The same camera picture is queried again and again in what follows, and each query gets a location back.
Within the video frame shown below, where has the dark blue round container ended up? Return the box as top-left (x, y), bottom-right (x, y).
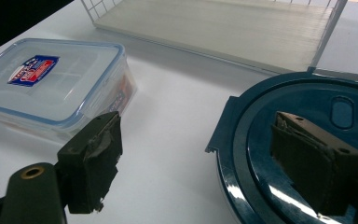
top-left (204, 69), bottom-right (358, 224)

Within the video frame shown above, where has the white wire rack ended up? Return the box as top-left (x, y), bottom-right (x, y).
top-left (80, 0), bottom-right (351, 76)

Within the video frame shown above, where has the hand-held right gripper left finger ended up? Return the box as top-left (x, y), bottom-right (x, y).
top-left (57, 111), bottom-right (124, 216)

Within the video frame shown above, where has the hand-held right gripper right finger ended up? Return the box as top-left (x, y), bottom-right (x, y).
top-left (269, 111), bottom-right (358, 217)

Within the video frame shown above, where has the clear plastic lidded container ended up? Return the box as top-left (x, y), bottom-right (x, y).
top-left (0, 37), bottom-right (138, 146)

